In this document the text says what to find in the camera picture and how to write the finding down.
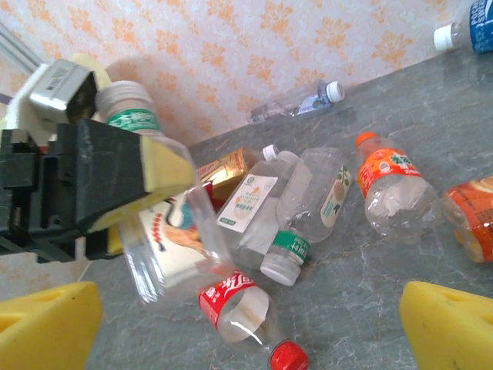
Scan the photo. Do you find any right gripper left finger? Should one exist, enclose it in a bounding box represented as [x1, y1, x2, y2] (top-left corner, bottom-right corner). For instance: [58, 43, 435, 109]
[0, 281, 103, 370]

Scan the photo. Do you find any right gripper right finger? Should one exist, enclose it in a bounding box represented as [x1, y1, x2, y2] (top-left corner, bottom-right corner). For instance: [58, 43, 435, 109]
[399, 281, 493, 370]

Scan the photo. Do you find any white cap bottle green label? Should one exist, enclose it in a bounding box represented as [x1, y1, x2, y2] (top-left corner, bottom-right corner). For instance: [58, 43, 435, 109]
[94, 79, 234, 305]

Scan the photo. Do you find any gold red label bottle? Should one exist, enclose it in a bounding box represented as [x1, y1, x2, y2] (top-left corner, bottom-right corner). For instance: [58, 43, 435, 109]
[196, 147, 263, 201]

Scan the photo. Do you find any orange juice bottle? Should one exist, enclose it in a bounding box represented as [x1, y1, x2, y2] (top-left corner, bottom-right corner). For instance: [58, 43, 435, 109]
[440, 176, 493, 264]

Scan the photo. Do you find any clear bottle white label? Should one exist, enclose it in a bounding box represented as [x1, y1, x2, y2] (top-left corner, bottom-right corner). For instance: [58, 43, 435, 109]
[215, 144, 301, 271]

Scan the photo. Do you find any red label bottle red cap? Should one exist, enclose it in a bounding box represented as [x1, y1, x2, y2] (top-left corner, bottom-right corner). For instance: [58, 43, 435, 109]
[198, 269, 310, 370]

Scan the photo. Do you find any orange label bottle orange cap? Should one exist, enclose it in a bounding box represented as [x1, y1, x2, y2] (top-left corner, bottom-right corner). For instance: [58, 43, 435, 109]
[354, 131, 442, 246]

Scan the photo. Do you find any clear bottle leaf print label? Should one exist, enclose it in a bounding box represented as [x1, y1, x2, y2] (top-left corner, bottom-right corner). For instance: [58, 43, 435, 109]
[260, 147, 354, 287]

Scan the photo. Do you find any blue label bottle white cap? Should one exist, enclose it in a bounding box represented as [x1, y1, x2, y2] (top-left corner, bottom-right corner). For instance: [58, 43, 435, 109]
[433, 0, 493, 55]

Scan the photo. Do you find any clear bottle pale blue label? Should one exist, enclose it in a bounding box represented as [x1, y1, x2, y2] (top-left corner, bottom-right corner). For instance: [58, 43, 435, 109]
[246, 79, 346, 125]

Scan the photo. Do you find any aluminium frame post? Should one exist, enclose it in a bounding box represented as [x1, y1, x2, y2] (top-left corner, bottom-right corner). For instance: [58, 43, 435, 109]
[0, 21, 42, 76]

